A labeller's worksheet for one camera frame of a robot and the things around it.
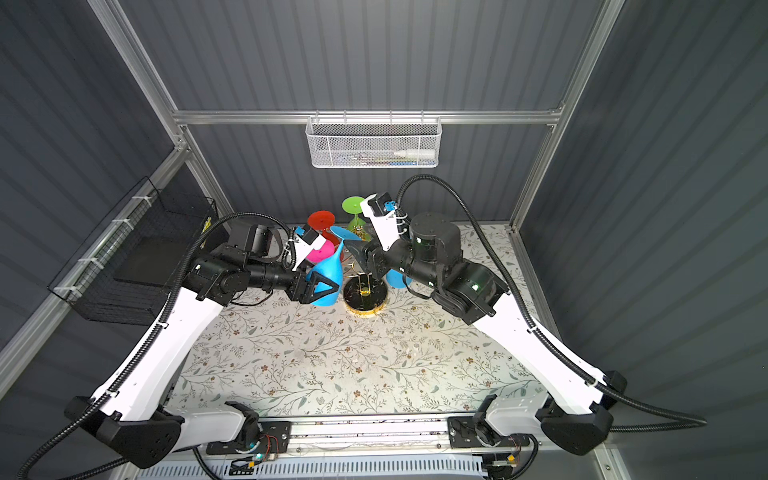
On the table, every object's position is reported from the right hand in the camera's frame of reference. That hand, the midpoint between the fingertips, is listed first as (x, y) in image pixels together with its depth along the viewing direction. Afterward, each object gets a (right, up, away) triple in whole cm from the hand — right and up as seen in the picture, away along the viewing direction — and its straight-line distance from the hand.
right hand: (358, 237), depth 57 cm
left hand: (-7, -9, +10) cm, 15 cm away
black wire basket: (-57, -10, +4) cm, 58 cm away
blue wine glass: (+8, -11, +30) cm, 33 cm away
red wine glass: (-12, +6, +24) cm, 27 cm away
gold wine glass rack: (-3, -17, +42) cm, 45 cm away
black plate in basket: (-52, -5, +16) cm, 54 cm away
